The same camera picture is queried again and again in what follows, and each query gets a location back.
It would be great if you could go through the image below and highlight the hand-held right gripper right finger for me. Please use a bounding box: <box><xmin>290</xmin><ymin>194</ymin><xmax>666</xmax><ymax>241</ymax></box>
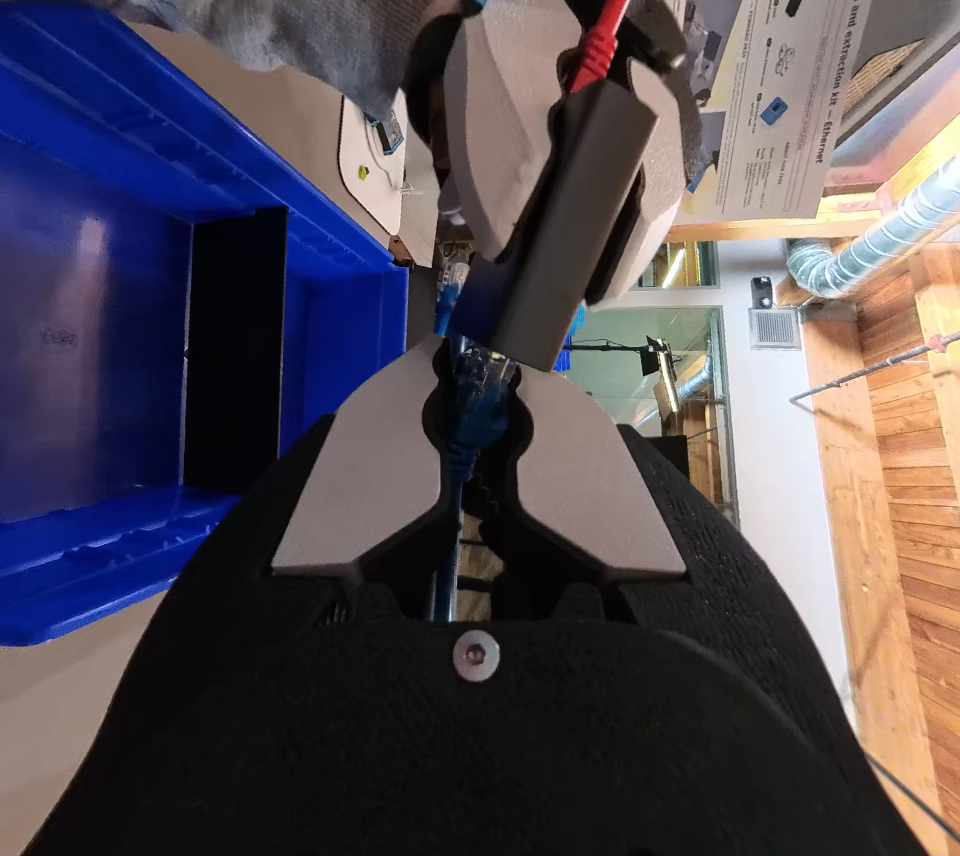
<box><xmin>512</xmin><ymin>370</ymin><xmax>689</xmax><ymax>586</ymax></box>

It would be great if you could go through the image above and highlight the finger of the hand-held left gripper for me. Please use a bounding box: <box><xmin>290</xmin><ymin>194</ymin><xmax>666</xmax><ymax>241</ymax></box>
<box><xmin>442</xmin><ymin>0</ymin><xmax>590</xmax><ymax>265</ymax></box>
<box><xmin>585</xmin><ymin>57</ymin><xmax>691</xmax><ymax>310</ymax></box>

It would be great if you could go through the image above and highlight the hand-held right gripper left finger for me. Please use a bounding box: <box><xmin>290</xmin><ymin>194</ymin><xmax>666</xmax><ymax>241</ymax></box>
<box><xmin>270</xmin><ymin>333</ymin><xmax>460</xmax><ymax>581</ymax></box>

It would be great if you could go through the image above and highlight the black ethernet coupler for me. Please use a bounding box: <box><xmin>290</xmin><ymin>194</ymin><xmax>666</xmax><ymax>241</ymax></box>
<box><xmin>491</xmin><ymin>80</ymin><xmax>661</xmax><ymax>373</ymax></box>

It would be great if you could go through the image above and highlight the blue ethernet cable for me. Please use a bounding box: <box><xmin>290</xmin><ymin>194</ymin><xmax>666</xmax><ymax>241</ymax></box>
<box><xmin>431</xmin><ymin>260</ymin><xmax>522</xmax><ymax>623</ymax></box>

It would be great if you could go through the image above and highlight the blue storage bin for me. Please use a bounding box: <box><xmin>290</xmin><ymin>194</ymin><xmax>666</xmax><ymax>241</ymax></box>
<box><xmin>0</xmin><ymin>1</ymin><xmax>410</xmax><ymax>647</ymax></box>

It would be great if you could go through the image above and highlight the black device with blue trim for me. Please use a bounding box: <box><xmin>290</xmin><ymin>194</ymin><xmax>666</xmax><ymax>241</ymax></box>
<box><xmin>363</xmin><ymin>110</ymin><xmax>406</xmax><ymax>156</ymax></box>

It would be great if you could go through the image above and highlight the printed instruction sheet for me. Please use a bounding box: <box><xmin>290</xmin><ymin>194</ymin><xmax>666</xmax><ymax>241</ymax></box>
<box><xmin>652</xmin><ymin>0</ymin><xmax>894</xmax><ymax>223</ymax></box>

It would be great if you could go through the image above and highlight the white stand base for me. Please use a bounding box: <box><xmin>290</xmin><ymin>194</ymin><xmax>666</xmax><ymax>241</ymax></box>
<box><xmin>337</xmin><ymin>95</ymin><xmax>451</xmax><ymax>268</ymax></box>

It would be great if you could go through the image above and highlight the black light stand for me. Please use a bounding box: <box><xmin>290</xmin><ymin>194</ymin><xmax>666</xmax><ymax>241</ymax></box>
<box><xmin>570</xmin><ymin>335</ymin><xmax>680</xmax><ymax>385</ymax></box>

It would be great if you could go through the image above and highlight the black bin divider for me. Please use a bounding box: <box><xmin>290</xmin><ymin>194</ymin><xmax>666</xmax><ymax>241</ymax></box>
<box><xmin>183</xmin><ymin>206</ymin><xmax>290</xmax><ymax>497</ymax></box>

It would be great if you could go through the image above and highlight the metal ceiling rod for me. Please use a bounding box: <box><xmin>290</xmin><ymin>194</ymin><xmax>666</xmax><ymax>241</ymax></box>
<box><xmin>789</xmin><ymin>331</ymin><xmax>960</xmax><ymax>407</ymax></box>

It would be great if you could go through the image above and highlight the small wall vent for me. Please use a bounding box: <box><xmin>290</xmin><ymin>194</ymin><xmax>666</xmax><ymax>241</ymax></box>
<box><xmin>748</xmin><ymin>307</ymin><xmax>804</xmax><ymax>351</ymax></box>

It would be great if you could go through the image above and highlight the silver air duct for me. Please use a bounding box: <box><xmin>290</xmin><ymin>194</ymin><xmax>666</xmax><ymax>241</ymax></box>
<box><xmin>786</xmin><ymin>166</ymin><xmax>960</xmax><ymax>306</ymax></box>

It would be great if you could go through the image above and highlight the black cable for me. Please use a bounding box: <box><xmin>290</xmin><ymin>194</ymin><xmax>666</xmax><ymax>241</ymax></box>
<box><xmin>862</xmin><ymin>751</ymin><xmax>960</xmax><ymax>835</ymax></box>

